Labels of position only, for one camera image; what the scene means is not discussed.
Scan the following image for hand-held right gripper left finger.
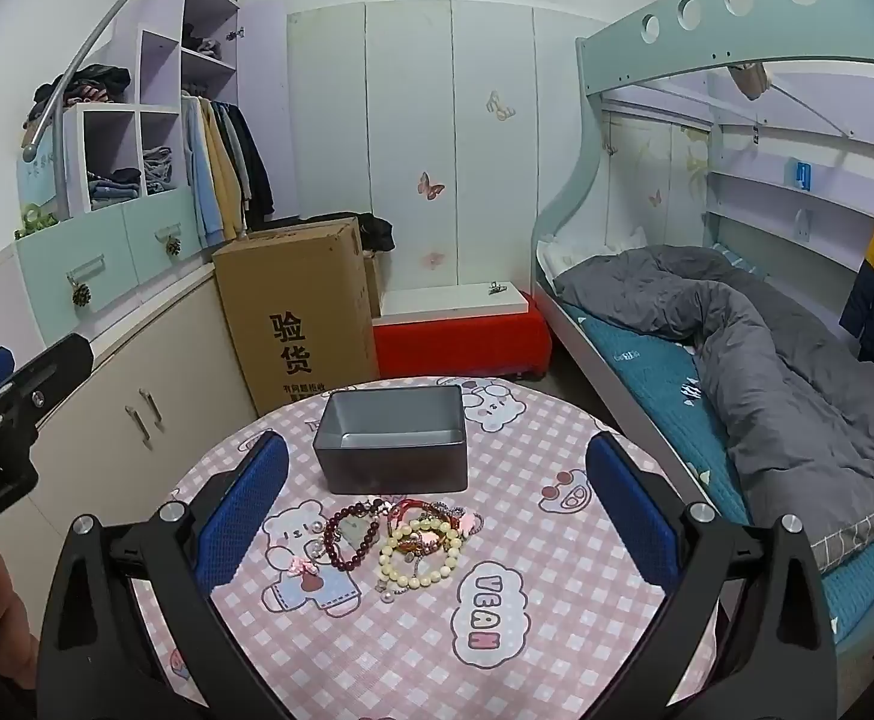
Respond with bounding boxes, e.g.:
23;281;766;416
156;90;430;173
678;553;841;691
35;430;292;720

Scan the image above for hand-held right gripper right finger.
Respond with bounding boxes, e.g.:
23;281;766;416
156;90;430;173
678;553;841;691
585;431;839;720

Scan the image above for dark red bead bracelet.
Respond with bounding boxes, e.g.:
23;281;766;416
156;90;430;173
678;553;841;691
322;501;384;575

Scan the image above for grey metal box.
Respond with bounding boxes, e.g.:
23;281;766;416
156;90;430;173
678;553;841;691
312;385;469;496

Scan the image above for red string bracelet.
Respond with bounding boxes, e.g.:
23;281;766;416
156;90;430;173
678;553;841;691
386;496;453;541

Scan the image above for pale yellow bead bracelet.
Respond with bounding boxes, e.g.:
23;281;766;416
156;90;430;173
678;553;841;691
377;521;462;593

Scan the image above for amber bead bracelet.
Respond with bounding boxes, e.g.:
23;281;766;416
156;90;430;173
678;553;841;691
393;514;462;554

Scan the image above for beige cabinet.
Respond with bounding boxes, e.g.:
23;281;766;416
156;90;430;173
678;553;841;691
0;240;258;616

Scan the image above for pink checked tablecloth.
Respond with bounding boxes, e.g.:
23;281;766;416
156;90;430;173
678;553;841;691
125;376;716;720

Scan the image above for teal bed sheet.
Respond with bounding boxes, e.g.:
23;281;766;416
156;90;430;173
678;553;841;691
557;300;874;642

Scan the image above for teal drawer unit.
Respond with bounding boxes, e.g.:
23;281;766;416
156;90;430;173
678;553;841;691
15;187;205;323

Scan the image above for folded blue jeans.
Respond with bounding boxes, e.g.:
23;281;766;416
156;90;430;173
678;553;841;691
88;169;142;201

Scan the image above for grey duvet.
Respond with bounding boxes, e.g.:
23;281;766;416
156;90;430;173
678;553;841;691
553;244;874;575

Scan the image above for large cardboard box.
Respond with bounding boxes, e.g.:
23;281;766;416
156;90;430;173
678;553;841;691
212;217;379;417

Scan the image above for folded grey clothes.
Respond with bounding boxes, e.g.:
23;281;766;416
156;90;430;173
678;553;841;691
143;146;175;192

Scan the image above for light blue hoodie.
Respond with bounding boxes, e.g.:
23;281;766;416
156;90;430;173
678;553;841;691
182;94;226;248

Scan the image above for red bench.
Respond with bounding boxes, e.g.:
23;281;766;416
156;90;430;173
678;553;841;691
373;292;554;382

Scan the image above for yellow hoodie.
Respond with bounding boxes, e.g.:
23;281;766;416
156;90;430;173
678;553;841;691
204;101;248;239

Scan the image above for white pillow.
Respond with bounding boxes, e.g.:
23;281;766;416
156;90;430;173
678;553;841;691
542;229;648;278

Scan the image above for pile of dark clothes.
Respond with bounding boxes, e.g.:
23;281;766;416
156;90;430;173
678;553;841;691
20;64;132;147

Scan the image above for white board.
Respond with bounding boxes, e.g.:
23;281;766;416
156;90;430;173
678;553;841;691
378;280;532;325

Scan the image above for black jacket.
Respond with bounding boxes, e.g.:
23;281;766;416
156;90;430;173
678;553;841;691
227;101;277;230

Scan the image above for black cloth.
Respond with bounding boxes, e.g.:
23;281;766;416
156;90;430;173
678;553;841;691
358;214;395;252

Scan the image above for purple shelving unit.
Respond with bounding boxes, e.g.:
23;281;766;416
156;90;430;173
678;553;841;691
62;0;243;215

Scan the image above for folded dark clothes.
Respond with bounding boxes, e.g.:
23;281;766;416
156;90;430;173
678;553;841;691
182;22;222;59

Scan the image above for brown cloth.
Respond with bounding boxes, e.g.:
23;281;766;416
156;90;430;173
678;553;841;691
729;60;772;100

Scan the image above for white wardrobe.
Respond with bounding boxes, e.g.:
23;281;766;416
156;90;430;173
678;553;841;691
287;0;610;293

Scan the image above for curved metal rail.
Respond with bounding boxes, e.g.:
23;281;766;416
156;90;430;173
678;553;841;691
23;0;247;162

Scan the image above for teal bunk bed frame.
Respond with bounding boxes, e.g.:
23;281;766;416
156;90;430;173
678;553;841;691
531;0;874;661

